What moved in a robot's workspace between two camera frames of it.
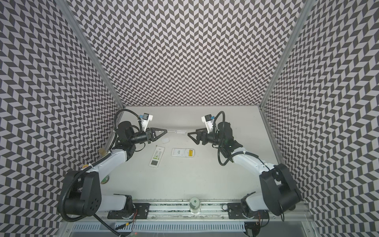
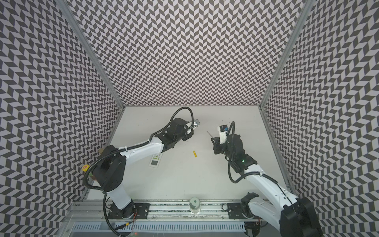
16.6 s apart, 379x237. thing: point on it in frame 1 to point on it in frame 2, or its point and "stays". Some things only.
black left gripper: (151, 135) to (188, 136)
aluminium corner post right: (307, 8) stays
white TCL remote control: (157, 156) stays
